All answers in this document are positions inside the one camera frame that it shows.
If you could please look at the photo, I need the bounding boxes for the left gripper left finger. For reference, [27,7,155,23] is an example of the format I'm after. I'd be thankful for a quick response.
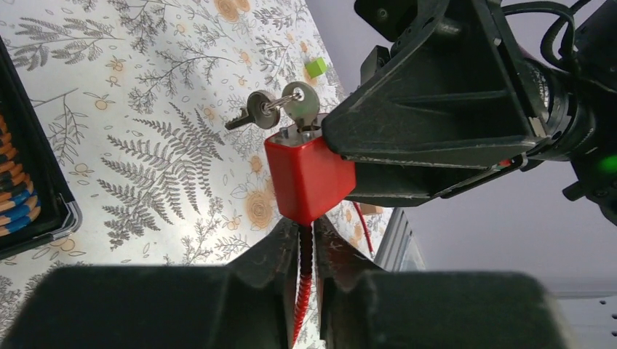
[1,219,299,348]

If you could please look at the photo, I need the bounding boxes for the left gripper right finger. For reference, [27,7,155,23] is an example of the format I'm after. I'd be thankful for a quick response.
[314,217,574,349]

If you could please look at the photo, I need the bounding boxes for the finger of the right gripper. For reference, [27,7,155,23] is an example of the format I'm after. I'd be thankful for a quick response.
[346,156,526,207]

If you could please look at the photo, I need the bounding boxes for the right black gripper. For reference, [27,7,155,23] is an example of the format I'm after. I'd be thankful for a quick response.
[322,1,598,167]

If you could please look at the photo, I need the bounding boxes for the red cable padlock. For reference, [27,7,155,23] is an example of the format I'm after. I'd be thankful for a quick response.
[264,127,379,348]

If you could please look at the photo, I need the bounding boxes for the silver keys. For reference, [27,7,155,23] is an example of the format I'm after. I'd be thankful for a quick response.
[225,81,320,131]

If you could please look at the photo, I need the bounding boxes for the wooden cube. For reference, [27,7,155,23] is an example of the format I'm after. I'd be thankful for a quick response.
[359,204,383,216]

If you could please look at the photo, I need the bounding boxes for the green cube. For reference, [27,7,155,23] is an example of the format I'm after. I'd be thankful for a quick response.
[305,57,328,79]

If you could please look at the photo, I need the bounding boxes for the black poker chip case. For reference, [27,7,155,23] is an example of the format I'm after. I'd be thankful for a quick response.
[1,46,82,258]

